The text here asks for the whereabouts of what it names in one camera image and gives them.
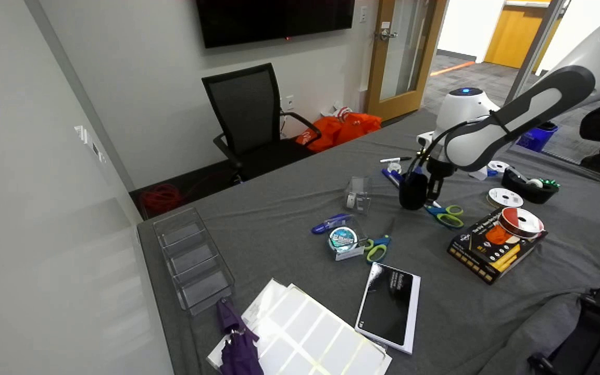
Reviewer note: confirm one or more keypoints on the Ice Breakers mints tin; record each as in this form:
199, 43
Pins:
343, 237

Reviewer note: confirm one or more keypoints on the yellow wooden hallway door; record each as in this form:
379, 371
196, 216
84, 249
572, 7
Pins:
516, 33

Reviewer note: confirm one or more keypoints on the black mug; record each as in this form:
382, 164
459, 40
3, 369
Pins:
413, 189

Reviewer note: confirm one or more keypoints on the clear plastic organizer tray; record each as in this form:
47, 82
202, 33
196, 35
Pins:
193, 260

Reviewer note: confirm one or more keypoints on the metal partition post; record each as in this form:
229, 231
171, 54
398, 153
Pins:
543, 33

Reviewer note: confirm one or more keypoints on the blue recycling bin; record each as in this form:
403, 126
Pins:
543, 138

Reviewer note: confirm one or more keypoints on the white flat spool disc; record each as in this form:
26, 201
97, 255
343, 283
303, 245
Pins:
504, 196

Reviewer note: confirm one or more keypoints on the white label sheets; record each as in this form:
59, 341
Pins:
313, 339

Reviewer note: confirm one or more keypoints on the red floor object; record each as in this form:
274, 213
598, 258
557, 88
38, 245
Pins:
161, 199

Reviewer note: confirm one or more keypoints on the black wall television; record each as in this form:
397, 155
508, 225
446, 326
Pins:
272, 20

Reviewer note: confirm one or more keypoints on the white marker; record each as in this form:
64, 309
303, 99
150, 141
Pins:
395, 159

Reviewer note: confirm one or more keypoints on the black tape dispenser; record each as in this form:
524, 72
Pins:
526, 187

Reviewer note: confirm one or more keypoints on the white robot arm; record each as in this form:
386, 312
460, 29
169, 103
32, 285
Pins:
522, 116

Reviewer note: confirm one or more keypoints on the black orange cardboard box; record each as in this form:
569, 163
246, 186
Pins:
487, 253

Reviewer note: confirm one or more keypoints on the clear square plastic box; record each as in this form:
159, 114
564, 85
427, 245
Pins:
350, 255

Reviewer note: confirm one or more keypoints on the black mesh office chair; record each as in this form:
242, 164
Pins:
245, 105

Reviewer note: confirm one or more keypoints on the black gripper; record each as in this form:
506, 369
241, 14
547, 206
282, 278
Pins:
438, 168

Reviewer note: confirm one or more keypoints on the wooden glass panel door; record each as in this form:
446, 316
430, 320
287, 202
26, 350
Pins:
376, 83

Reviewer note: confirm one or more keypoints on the orange bag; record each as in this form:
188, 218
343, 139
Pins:
343, 130

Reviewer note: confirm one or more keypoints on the small blue object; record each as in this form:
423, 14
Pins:
481, 172

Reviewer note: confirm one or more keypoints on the blue capped marker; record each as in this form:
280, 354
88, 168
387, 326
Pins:
387, 175

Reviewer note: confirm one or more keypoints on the small white round cap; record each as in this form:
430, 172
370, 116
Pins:
395, 166

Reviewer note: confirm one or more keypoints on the small clear acrylic holder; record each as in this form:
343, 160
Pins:
355, 193

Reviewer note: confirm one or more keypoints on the blue green scissors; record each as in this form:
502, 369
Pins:
449, 216
376, 249

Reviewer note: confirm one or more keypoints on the white tablet with black screen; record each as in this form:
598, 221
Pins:
387, 305

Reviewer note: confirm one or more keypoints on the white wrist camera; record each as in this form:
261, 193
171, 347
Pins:
426, 139

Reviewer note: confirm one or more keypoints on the black chair with red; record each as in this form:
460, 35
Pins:
592, 333

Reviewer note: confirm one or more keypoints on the white wall switch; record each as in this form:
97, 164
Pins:
82, 134

